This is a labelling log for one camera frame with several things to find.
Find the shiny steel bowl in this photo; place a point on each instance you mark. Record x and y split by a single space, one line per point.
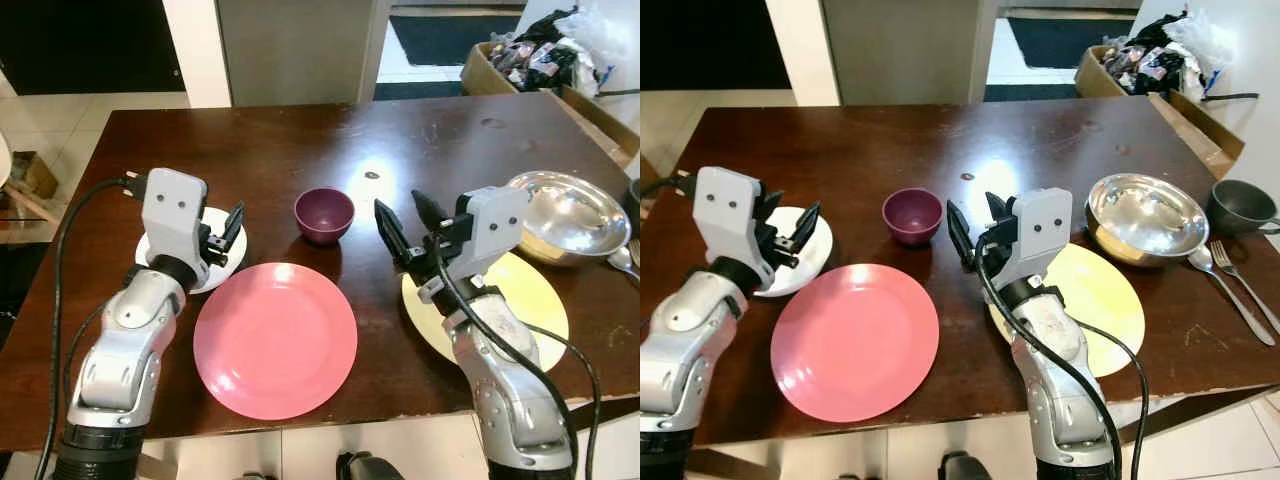
570 215
1145 220

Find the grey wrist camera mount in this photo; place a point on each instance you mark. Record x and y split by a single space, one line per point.
172 215
1045 235
728 212
495 225

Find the clear plastic bag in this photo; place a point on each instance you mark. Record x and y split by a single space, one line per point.
1205 35
610 35

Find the small purple bowl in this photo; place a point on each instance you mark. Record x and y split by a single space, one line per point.
912 215
324 215

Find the black right robot foot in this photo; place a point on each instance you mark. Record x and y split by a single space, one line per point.
965 468
365 468

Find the white chair with wooden legs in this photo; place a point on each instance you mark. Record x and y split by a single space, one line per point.
35 182

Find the black door mat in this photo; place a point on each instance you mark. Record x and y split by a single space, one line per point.
1065 38
450 38

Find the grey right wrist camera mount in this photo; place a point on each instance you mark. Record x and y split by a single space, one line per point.
1045 235
495 225

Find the brown cardboard box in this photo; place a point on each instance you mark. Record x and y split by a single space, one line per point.
590 115
1195 120

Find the yellow plastic plate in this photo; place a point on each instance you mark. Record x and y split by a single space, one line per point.
525 295
1105 300

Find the small white plate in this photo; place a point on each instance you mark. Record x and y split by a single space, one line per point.
815 265
228 268

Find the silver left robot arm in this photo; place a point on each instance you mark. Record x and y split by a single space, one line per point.
690 350
120 350

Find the silver metal fork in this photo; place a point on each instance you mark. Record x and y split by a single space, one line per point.
1222 254

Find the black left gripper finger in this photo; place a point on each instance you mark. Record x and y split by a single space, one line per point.
234 225
807 228
774 208

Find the black rubbish bags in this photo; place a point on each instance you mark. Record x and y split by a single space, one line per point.
540 55
1150 60

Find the silver metal spoon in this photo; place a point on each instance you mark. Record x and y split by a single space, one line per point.
1201 261
623 262

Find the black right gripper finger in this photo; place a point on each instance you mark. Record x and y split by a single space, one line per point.
431 215
960 235
393 232
1001 215

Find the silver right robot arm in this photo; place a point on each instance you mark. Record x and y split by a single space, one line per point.
1060 390
510 390

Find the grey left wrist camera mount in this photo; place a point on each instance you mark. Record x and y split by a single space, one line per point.
172 215
728 212

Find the dark grey mug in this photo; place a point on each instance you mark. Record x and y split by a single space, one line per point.
1238 208
634 205

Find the pink plastic plate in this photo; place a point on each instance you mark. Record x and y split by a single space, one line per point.
275 340
855 340

